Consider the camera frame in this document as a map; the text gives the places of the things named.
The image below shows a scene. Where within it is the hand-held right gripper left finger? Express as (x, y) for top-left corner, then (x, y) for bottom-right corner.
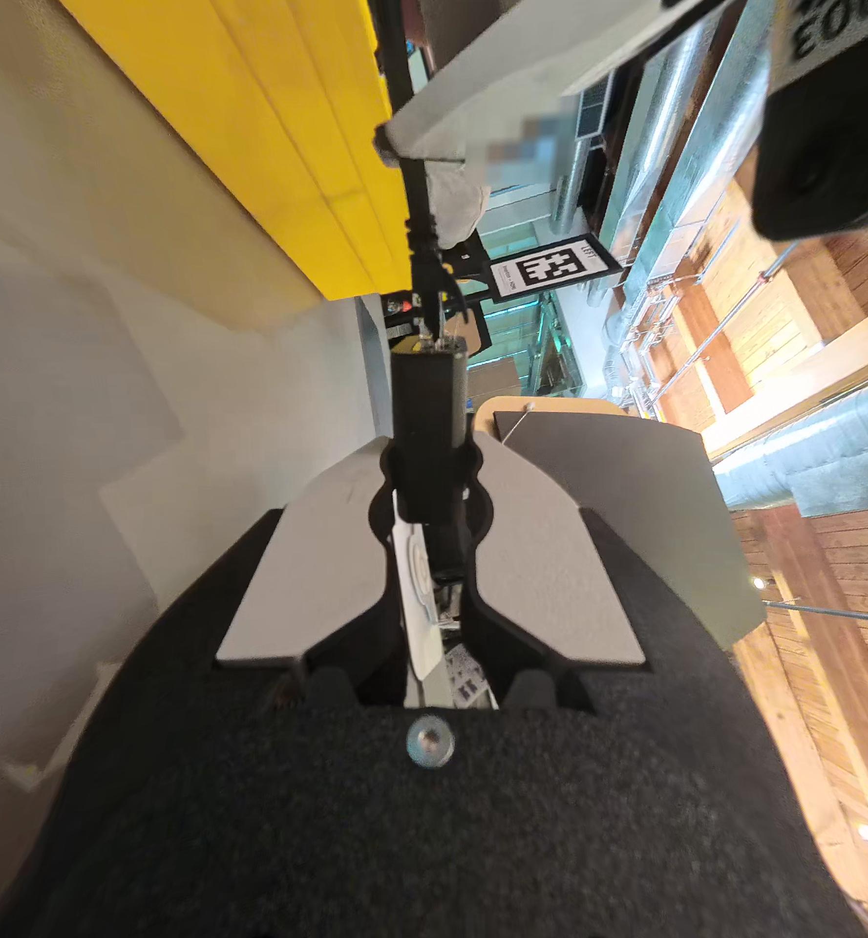
(216, 436), (409, 706)

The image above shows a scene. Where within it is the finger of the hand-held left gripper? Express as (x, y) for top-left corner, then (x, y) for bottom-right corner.
(374, 0), (737, 164)

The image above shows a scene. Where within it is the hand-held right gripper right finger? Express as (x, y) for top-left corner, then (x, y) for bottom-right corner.
(462, 431), (645, 706)

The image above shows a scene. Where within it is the black ethernet cable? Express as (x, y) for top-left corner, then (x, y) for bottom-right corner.
(371, 0), (473, 345)

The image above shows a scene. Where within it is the black grey network adapter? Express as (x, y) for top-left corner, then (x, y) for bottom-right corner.
(388, 336), (475, 580)

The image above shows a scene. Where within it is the yellow plastic bin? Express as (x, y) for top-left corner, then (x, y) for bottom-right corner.
(60, 0), (414, 301)

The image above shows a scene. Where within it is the white paper label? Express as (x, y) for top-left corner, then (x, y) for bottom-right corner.
(392, 513), (445, 682)

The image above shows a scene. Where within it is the grey table board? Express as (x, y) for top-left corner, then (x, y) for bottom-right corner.
(472, 396), (768, 653)

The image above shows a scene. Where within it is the black white fiducial tag sign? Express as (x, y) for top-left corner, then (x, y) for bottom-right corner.
(441, 233), (623, 303)

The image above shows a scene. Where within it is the silver ventilation duct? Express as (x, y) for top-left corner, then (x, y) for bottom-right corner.
(551, 22), (772, 294)

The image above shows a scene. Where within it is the grey ventilation duct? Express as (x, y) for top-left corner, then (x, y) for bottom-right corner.
(708, 377), (868, 517)

